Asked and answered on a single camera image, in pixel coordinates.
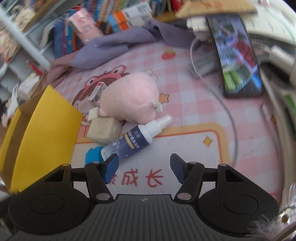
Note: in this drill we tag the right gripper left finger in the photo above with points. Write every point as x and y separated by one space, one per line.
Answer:
99 175

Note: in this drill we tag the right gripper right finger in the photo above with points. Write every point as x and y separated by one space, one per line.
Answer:
189 175

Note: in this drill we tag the beige rectangular block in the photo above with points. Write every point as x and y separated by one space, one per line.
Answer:
103 131

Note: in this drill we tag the blue white spray bottle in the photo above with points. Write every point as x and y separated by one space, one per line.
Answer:
135 139

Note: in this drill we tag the small white cube block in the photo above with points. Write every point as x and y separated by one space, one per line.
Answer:
93 114

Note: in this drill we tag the small white red box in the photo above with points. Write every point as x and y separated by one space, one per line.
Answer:
95 96

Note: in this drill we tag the pink plush toy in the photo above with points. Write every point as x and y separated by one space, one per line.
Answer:
134 98

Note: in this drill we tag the pink checkered table mat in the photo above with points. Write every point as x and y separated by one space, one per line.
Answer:
205 127

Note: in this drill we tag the yellow cardboard box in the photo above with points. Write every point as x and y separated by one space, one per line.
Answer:
40 137

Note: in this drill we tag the black smartphone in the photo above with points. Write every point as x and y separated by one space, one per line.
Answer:
238 64

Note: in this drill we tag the purple pink cloth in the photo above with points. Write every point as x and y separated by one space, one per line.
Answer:
102 49

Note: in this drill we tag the stack of books right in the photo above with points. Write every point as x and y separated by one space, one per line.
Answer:
277 69

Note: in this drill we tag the white power adapter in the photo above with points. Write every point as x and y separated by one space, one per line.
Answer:
199 27

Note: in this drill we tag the pink cylindrical device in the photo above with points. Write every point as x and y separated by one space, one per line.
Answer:
84 26

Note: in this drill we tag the grey wooden bookshelf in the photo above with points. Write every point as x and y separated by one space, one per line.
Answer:
48 11

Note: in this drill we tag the orange white blue boxes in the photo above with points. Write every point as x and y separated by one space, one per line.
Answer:
134 16

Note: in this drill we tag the brown paper envelope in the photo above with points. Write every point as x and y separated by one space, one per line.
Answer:
212 7

